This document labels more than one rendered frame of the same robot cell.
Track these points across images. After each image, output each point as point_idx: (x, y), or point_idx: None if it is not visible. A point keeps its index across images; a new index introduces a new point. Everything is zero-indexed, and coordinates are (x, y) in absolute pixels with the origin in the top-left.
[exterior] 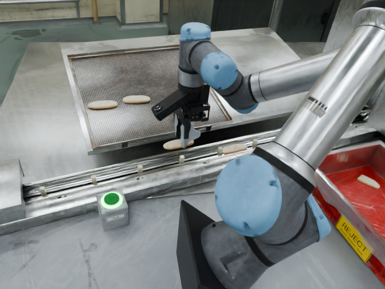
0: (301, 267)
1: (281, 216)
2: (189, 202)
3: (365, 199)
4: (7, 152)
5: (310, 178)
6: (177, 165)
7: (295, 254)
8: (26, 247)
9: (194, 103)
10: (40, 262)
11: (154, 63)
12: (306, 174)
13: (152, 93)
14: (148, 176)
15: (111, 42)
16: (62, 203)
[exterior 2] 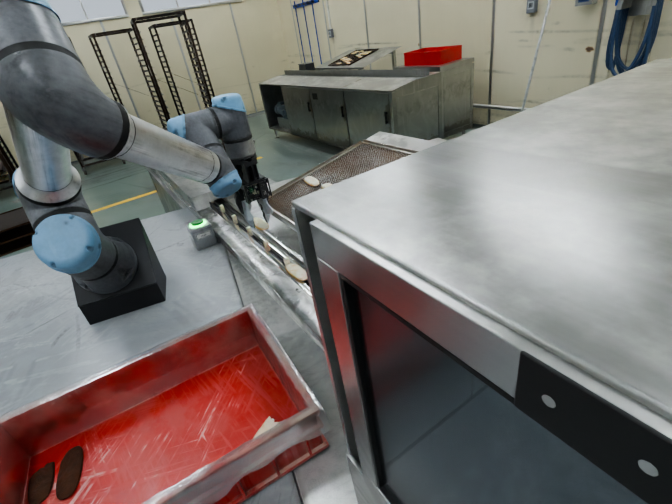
0: (126, 354)
1: (17, 194)
2: (221, 270)
3: (220, 427)
4: (271, 190)
5: (15, 179)
6: (259, 246)
7: (143, 348)
8: (185, 225)
9: (245, 180)
10: (172, 233)
11: None
12: (16, 174)
13: None
14: (238, 235)
15: (411, 140)
16: (208, 216)
